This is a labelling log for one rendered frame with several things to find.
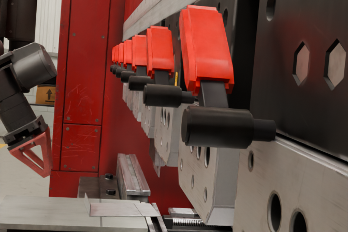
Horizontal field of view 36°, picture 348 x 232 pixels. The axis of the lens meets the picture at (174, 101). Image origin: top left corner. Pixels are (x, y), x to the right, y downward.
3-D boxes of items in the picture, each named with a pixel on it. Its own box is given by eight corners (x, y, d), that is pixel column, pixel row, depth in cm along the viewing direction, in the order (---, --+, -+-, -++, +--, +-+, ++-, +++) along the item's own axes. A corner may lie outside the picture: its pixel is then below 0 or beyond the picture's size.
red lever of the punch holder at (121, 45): (117, 40, 109) (116, 72, 102) (137, 42, 109) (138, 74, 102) (116, 47, 110) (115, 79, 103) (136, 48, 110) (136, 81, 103)
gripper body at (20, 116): (46, 122, 103) (27, 88, 102) (40, 129, 93) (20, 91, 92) (15, 138, 103) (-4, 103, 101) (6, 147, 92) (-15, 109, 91)
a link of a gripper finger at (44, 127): (67, 159, 104) (43, 116, 103) (64, 167, 97) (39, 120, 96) (34, 175, 104) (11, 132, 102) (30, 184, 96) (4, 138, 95)
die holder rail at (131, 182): (115, 181, 180) (117, 153, 179) (133, 182, 181) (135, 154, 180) (123, 228, 131) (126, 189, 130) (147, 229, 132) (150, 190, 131)
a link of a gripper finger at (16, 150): (66, 161, 101) (42, 118, 100) (63, 170, 94) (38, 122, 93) (33, 178, 101) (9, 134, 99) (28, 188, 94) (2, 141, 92)
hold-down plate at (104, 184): (99, 184, 174) (99, 174, 174) (115, 184, 175) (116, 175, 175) (100, 209, 145) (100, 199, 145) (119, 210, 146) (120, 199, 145)
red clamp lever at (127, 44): (121, 37, 89) (121, 76, 82) (146, 39, 89) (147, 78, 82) (120, 45, 90) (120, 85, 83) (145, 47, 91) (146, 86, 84)
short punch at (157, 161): (147, 165, 105) (151, 117, 104) (158, 166, 105) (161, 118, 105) (153, 177, 95) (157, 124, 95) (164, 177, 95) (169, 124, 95)
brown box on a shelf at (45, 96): (38, 101, 334) (39, 81, 333) (80, 104, 335) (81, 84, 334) (27, 104, 304) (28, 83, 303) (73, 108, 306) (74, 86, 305)
